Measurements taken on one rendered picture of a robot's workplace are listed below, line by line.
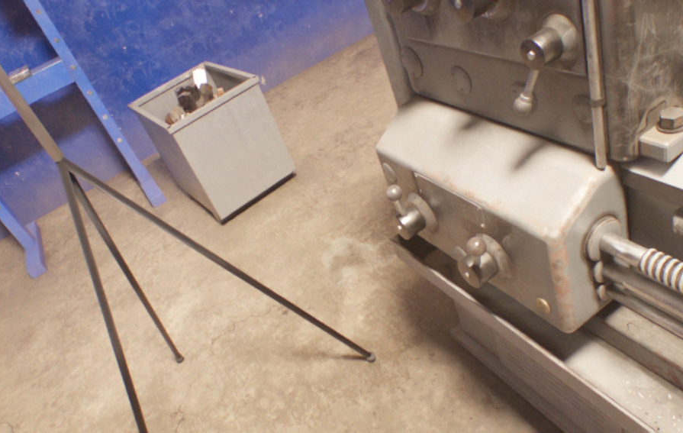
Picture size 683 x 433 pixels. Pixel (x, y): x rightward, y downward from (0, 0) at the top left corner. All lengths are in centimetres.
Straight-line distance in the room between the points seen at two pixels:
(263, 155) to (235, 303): 78
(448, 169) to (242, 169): 173
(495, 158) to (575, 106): 19
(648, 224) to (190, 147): 198
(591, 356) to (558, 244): 37
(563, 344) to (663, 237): 34
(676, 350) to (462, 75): 62
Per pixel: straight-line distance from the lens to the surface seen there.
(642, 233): 106
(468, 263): 105
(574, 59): 87
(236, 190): 273
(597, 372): 122
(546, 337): 127
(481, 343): 173
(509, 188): 100
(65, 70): 330
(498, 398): 169
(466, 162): 108
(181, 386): 215
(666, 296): 98
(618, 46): 84
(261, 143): 273
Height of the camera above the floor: 138
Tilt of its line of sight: 34 degrees down
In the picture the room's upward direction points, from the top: 23 degrees counter-clockwise
